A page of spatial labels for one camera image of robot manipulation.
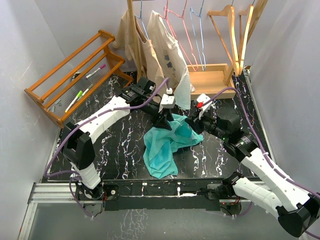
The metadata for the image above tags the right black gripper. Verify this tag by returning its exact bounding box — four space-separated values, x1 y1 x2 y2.
184 107 228 141

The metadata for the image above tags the teal t shirt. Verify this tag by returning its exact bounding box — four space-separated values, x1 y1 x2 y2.
143 113 204 180

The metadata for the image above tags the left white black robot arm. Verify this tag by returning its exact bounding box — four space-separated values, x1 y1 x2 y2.
61 77 175 200

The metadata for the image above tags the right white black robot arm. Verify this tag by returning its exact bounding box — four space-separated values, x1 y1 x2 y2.
185 107 320 238

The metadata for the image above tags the beige t shirt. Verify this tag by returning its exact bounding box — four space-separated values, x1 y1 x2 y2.
113 11 165 86

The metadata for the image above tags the white printed t shirt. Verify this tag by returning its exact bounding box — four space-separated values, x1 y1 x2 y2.
146 10 193 110

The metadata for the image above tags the blue hanger under beige shirt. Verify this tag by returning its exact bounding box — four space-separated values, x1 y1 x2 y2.
135 0 149 40

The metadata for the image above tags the wooden clothes rack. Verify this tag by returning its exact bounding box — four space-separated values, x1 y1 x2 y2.
127 0 266 100

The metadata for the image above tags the dark green marker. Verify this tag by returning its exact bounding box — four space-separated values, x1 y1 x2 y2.
77 84 93 101

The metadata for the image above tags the purple cap marker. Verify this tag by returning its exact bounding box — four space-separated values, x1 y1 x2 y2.
85 64 106 80

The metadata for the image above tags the green cap marker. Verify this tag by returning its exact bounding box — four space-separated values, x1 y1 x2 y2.
64 90 83 113

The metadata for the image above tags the orange wooden shelf rack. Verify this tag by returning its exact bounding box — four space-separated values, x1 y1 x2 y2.
24 29 134 128

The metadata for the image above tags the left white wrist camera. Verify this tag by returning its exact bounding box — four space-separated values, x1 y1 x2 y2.
158 88 176 113

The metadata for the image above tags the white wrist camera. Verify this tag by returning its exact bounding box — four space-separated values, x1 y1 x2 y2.
158 88 176 113
195 93 212 120

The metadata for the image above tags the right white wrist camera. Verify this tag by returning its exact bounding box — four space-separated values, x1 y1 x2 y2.
195 93 212 120

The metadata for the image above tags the pink wire hanger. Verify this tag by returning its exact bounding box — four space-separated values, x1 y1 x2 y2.
163 0 199 72

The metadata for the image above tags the blue wire hanger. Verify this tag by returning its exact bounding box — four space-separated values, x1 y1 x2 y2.
189 0 207 71

